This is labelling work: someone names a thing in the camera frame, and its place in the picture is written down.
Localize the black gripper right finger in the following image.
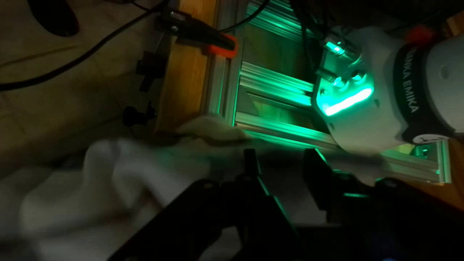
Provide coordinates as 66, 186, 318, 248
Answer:
302, 146, 341, 215

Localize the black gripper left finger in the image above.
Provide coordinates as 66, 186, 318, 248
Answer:
240, 146, 266, 196

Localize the beige sheeted mattress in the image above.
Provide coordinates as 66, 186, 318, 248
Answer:
0, 117, 254, 261

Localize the black clamp orange tip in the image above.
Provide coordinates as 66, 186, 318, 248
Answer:
156, 7, 240, 61

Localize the dark rounded floor object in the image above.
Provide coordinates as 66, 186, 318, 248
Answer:
25, 0, 82, 39

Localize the aluminium base frame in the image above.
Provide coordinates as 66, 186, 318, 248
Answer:
208, 0, 455, 186

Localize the black frame bracket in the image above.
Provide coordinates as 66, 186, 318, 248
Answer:
123, 103, 157, 130

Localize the black floor cable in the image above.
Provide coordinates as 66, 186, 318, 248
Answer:
0, 0, 172, 94

